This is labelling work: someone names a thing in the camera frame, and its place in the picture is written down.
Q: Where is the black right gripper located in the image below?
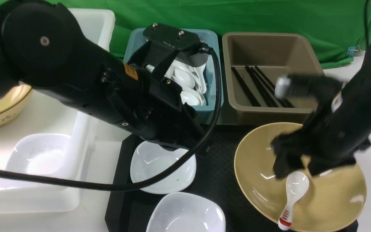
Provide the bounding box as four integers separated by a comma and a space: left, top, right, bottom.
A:
271, 75, 371, 179

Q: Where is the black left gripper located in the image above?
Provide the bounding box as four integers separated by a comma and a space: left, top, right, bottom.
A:
102, 61, 206, 150

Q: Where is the white spoon red handle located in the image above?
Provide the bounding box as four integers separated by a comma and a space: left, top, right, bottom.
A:
278, 171, 309, 231

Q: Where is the yellow noodle bowl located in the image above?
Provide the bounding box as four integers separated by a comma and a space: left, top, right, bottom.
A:
0, 85, 33, 126
234, 122, 367, 232

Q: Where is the white square dish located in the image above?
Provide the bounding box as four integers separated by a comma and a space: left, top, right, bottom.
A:
130, 141, 197, 194
146, 192, 226, 232
5, 133, 71, 175

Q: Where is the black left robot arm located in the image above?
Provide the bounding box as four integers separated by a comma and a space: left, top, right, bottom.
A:
0, 0, 206, 151

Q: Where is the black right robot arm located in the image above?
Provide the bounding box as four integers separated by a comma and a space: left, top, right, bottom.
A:
271, 44, 371, 179

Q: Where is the yellow noodle bowl in tub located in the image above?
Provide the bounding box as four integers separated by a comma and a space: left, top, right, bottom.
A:
0, 85, 33, 126

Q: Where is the white spoon centre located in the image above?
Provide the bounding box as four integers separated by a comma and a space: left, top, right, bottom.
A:
173, 67, 195, 89

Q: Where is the large translucent white tub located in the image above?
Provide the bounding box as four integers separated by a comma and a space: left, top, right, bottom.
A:
0, 9, 131, 214

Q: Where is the white spoon upright right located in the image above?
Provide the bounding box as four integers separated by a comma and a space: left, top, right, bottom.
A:
193, 63, 207, 94

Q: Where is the teal plastic spoon bin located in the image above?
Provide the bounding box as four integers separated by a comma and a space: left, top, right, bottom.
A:
123, 28, 220, 124

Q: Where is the black chopstick in bin left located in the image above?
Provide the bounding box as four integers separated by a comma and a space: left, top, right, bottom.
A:
231, 66, 261, 107

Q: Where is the white square dish in tub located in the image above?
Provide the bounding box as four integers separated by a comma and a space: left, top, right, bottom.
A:
5, 133, 71, 175

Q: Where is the brown plastic chopstick bin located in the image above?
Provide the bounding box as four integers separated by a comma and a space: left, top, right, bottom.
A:
219, 32, 324, 125

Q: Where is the black serving tray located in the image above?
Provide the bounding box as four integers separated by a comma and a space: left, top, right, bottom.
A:
105, 125, 280, 232

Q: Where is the blue binder clip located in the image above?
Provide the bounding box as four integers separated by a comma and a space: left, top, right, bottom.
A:
346, 45, 362, 58

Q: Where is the white square dish front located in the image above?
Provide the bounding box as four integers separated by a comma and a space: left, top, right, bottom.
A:
146, 192, 226, 232

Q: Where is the green cloth backdrop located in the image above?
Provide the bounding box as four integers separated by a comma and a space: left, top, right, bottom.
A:
60, 0, 365, 69

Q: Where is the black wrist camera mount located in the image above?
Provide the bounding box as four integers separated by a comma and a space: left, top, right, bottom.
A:
127, 23, 211, 81

